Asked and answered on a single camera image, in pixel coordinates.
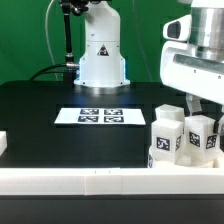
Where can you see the white fence wall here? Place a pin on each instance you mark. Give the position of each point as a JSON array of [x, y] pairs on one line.
[[143, 181], [3, 141]]

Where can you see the black camera stand pole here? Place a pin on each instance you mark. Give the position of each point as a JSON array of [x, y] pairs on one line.
[[68, 76]]

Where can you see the white sheet with tags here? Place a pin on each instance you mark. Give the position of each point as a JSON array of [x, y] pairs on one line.
[[100, 116]]

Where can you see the white round stool seat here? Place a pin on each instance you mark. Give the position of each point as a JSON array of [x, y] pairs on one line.
[[186, 161]]

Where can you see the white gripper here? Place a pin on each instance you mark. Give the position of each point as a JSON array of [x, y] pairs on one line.
[[181, 69]]

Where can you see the white left fence wall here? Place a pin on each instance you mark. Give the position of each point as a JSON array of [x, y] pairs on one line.
[[3, 141]]

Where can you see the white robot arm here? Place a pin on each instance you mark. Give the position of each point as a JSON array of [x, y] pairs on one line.
[[103, 67]]

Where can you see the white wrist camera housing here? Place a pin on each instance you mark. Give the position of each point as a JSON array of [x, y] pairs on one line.
[[178, 30]]

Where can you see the white front fence wall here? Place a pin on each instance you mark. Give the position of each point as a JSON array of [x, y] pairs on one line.
[[143, 181]]

